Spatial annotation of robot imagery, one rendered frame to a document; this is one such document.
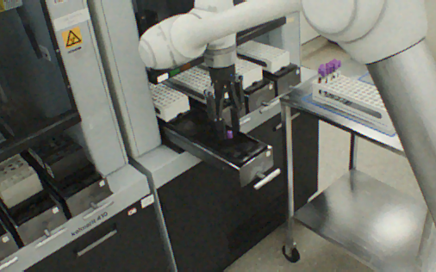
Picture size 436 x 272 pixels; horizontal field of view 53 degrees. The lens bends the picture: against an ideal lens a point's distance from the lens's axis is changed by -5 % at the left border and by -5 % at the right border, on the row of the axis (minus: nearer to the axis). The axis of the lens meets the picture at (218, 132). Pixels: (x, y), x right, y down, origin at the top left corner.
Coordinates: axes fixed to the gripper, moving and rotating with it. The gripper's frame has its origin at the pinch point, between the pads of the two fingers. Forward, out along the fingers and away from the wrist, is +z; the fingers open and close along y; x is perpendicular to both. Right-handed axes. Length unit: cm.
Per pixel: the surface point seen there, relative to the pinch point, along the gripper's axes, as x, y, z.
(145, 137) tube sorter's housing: -21.8, 16.7, 5.1
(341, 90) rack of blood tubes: 17.9, -32.1, -3.2
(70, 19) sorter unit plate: -22, 30, -39
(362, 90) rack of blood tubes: 23.3, -35.6, -3.5
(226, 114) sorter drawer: -12.8, -10.2, 6.3
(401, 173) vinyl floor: 7, -110, 85
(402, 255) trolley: 46, -36, 56
